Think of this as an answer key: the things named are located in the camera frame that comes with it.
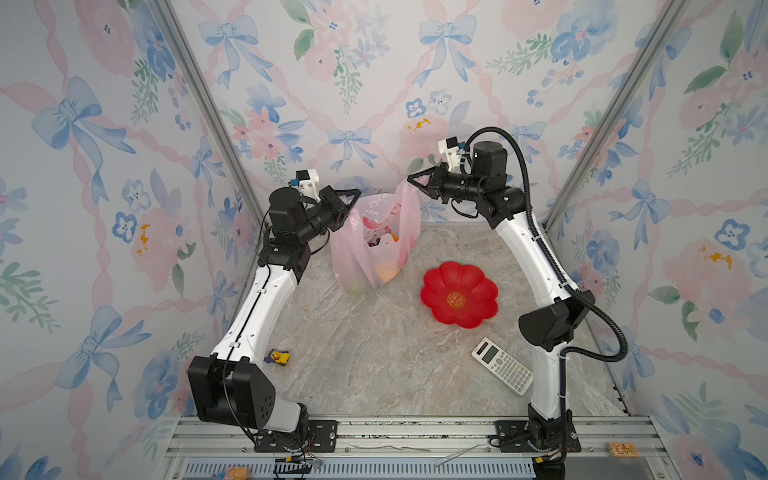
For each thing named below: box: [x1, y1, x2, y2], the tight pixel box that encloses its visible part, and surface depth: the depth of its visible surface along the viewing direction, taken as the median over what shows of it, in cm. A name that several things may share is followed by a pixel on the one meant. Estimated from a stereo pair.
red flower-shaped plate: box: [420, 261, 499, 329], surface depth 102 cm
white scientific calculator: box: [471, 337, 534, 396], surface depth 87 cm
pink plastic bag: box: [329, 180, 421, 295], surface depth 84 cm
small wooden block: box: [611, 443, 640, 458], surface depth 73 cm
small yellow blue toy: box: [263, 349, 291, 366], surface depth 86 cm
